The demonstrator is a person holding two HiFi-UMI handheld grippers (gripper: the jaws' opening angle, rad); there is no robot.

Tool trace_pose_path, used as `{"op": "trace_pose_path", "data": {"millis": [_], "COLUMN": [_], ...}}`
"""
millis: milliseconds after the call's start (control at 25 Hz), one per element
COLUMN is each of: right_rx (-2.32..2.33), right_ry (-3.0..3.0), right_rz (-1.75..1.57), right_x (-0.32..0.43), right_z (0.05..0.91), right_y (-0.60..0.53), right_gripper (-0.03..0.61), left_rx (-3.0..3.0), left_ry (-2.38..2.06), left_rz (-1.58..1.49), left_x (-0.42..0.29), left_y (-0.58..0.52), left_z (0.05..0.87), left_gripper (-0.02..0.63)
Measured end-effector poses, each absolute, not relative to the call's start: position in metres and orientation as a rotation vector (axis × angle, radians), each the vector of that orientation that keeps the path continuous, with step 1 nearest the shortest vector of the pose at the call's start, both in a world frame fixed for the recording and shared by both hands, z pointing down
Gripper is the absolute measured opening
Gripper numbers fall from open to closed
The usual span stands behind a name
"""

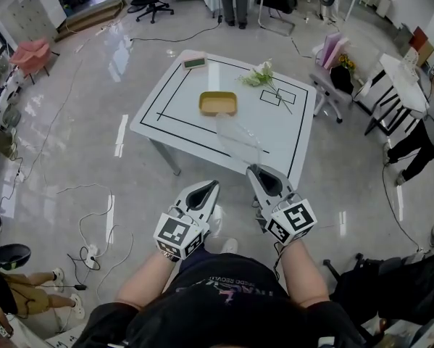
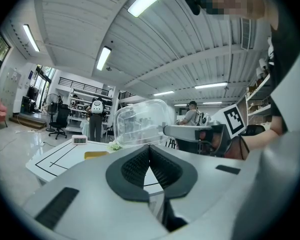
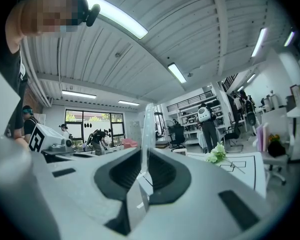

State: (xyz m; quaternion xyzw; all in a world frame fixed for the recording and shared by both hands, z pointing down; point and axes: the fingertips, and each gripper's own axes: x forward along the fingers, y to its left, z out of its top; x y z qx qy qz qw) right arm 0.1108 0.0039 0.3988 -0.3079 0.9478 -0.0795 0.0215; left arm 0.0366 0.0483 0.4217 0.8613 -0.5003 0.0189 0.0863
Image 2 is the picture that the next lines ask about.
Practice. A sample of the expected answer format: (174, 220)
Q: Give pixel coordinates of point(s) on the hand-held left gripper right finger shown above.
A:
(215, 196)

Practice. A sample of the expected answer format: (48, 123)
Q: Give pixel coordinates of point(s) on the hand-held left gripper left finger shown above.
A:
(89, 184)

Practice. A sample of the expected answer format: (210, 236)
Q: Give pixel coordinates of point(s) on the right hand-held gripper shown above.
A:
(233, 119)

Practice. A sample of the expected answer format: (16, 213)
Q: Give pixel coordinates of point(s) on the translucent yellowish plastic container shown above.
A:
(94, 154)

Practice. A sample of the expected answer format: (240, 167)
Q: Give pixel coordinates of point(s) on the person's right forearm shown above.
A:
(260, 139)

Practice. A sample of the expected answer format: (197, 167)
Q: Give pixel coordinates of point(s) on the ceiling tube light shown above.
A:
(163, 93)
(149, 0)
(31, 37)
(103, 57)
(211, 85)

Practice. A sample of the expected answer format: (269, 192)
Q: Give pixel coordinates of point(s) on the white flower bouquet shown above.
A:
(113, 146)

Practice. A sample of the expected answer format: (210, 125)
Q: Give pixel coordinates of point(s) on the table with white cloth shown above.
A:
(84, 129)

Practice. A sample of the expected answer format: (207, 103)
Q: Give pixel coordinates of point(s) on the black office chair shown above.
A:
(62, 114)

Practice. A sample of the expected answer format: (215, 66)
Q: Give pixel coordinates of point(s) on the wooden step platform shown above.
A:
(27, 122)

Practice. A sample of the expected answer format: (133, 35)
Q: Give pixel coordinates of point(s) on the white shelving unit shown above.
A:
(72, 96)

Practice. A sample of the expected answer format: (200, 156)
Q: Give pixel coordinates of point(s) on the ceiling air vent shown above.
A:
(246, 34)

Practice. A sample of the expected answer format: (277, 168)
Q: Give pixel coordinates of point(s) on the person's black t-shirt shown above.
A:
(282, 59)

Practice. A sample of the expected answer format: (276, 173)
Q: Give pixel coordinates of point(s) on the person's head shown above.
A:
(255, 6)

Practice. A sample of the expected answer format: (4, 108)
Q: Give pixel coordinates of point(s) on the white wall shelf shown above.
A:
(258, 91)

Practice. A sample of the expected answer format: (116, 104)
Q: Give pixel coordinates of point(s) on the black pedestal fan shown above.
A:
(52, 104)

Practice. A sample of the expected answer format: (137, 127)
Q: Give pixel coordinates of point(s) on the black head-mounted camera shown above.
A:
(193, 2)

